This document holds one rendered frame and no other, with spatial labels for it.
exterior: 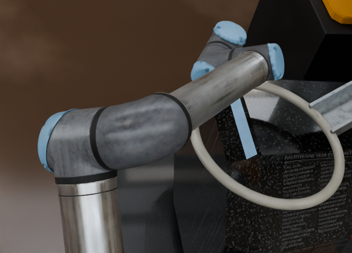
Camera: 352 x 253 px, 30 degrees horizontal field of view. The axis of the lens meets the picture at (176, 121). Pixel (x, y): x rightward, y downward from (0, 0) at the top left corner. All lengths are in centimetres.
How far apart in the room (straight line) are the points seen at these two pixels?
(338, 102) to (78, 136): 119
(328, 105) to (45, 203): 125
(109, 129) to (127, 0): 258
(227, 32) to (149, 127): 67
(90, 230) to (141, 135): 20
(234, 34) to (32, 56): 171
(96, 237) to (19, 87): 201
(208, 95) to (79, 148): 29
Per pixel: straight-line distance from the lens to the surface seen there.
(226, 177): 180
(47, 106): 309
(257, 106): 219
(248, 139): 211
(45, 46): 335
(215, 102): 131
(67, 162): 119
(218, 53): 167
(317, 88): 234
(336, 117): 215
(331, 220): 222
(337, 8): 276
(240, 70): 146
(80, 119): 118
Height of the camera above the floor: 235
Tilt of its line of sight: 49 degrees down
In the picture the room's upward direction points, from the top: 17 degrees clockwise
